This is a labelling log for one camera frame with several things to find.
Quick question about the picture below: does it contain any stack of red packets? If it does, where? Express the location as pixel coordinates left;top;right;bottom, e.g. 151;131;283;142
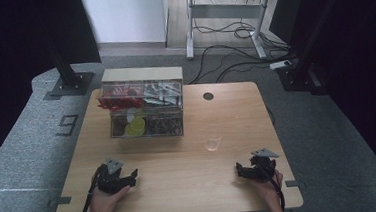
96;83;145;113

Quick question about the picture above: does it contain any coiled black floor cable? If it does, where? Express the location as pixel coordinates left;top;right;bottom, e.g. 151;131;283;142
192;14;265;43

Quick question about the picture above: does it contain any person's left hand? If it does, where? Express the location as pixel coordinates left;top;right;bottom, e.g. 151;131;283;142
86;184;133;212

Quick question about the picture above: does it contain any dark curtain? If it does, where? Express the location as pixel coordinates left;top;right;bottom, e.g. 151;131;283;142
0;0;110;175
267;0;376;198

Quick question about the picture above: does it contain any clear acrylic tea bag organizer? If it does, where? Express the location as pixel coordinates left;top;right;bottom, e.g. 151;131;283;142
95;63;188;142

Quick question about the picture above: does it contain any stack of dark brown packets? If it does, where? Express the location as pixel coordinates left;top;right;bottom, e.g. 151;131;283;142
146;115;183;137

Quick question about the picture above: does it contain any grey desk frame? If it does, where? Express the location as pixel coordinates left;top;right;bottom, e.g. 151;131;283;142
178;0;311;65

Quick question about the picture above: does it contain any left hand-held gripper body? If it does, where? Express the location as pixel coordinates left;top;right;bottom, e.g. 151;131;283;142
93;155;130;197

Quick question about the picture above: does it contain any stack of yellow-green round packets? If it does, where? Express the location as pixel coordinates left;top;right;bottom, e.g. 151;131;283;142
123;107;148;137

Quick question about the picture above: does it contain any black metal stand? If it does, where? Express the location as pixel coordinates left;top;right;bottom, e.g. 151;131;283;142
43;26;97;99
270;0;359;100

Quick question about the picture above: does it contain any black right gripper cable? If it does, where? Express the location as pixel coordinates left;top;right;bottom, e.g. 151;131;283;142
258;161;287;212

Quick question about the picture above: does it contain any stack of silver packets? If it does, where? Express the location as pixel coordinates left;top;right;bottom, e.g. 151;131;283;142
142;80;184;108

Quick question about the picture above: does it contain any pile of dark sachets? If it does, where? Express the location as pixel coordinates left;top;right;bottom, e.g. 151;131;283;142
111;114;129;137

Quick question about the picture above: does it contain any white power strip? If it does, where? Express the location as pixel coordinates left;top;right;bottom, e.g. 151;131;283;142
268;59;294;71

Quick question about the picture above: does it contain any clear plastic cup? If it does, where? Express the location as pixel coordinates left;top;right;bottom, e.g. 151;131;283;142
204;136;224;153

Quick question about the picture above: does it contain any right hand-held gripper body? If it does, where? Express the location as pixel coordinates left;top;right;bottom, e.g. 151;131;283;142
244;147;281;184

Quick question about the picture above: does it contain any person's right hand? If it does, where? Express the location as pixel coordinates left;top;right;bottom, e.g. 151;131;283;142
251;169;286;206

